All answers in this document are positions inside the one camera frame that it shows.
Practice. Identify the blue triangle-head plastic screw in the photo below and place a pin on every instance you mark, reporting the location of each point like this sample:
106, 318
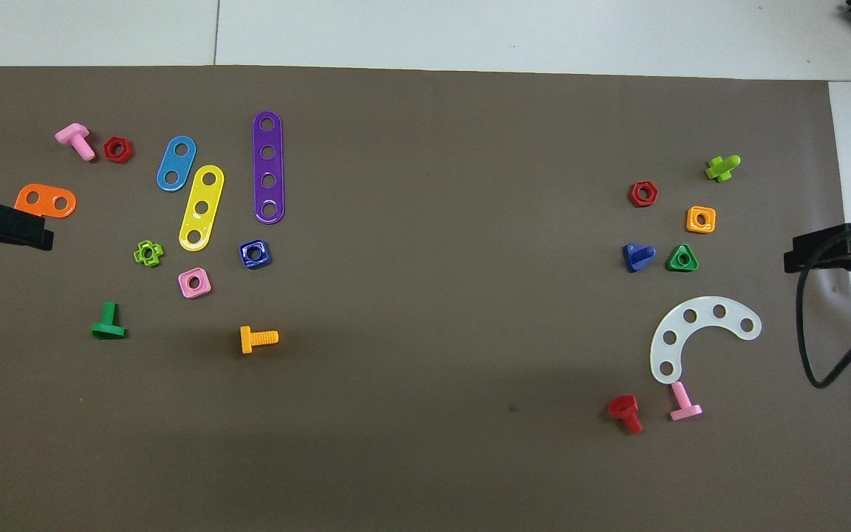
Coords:
632, 258

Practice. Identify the blue square plastic nut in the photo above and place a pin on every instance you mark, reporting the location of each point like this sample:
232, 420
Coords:
245, 262

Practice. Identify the pink plastic screw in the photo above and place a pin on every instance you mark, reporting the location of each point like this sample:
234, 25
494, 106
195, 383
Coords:
72, 136
680, 395

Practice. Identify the orange square plastic nut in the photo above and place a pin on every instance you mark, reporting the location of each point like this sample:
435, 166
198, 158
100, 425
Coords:
711, 226

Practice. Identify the red hexagonal plastic nut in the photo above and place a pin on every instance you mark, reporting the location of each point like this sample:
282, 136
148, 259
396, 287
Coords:
633, 195
108, 148

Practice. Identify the lime green cross nut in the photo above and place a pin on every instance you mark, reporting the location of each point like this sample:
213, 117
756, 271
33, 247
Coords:
138, 255

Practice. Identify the dark green plastic screw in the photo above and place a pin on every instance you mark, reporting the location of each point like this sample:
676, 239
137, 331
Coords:
108, 331

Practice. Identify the green triangular plastic nut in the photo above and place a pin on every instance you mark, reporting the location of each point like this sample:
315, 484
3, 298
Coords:
673, 264

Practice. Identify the pink square plastic nut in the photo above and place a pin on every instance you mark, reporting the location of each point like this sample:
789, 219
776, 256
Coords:
204, 288

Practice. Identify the red hexagonal plastic screw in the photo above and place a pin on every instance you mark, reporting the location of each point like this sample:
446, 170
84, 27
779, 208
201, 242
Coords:
623, 406

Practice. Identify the orange yellow plastic screw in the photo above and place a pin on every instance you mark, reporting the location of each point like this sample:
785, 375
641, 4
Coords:
263, 338

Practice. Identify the orange three-hole plastic plate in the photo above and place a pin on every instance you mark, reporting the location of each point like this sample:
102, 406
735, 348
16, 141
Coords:
46, 199

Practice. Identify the white curved five-hole plate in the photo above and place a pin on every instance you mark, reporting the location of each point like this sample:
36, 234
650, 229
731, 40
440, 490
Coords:
704, 318

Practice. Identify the blue two-hole plastic plate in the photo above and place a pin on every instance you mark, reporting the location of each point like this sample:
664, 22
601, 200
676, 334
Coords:
176, 164

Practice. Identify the yellow three-hole plastic plate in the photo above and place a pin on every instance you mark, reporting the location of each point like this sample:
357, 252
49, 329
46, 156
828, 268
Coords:
205, 193

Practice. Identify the purple four-hole plastic plate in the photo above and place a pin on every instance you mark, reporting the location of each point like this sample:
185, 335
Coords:
268, 167

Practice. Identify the brown paper table mat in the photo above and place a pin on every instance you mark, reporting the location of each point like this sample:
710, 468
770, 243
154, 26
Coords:
425, 295

